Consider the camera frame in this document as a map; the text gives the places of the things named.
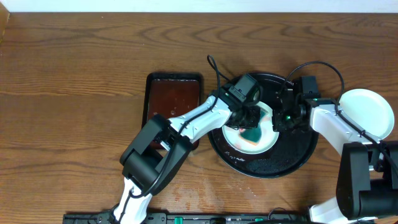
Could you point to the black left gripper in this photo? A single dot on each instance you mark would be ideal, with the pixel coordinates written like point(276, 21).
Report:
point(255, 114)

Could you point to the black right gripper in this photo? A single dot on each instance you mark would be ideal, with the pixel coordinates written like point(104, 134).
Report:
point(278, 125)

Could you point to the green yellow sponge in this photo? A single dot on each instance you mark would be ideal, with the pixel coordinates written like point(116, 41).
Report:
point(253, 136)

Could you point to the mint plate small red stain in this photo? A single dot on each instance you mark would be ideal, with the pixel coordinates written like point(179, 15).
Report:
point(268, 138)

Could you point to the mint plate long red stain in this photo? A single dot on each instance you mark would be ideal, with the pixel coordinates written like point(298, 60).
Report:
point(369, 110)

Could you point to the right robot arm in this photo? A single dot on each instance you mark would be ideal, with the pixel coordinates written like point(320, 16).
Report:
point(367, 180)

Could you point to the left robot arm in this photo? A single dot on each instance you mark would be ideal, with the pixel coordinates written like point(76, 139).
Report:
point(156, 154)

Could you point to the round black tray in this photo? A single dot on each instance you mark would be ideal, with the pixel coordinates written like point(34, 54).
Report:
point(291, 150)

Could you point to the black rectangular water tray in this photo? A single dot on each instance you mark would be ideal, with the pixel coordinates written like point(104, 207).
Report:
point(171, 94)

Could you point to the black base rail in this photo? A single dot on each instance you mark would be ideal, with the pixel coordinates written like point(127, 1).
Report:
point(163, 218)

